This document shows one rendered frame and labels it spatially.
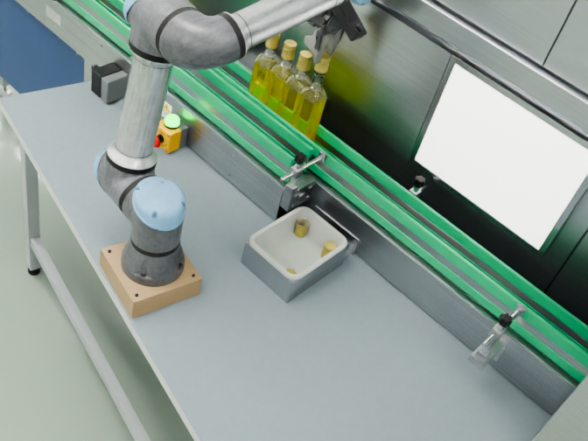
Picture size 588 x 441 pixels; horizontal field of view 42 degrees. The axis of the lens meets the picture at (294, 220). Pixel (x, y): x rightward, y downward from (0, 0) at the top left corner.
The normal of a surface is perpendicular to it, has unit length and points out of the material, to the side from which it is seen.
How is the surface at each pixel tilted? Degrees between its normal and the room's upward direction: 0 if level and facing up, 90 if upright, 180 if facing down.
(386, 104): 90
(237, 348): 0
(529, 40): 90
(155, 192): 7
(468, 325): 90
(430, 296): 90
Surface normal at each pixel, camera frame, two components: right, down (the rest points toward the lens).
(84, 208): 0.21, -0.69
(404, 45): -0.67, 0.41
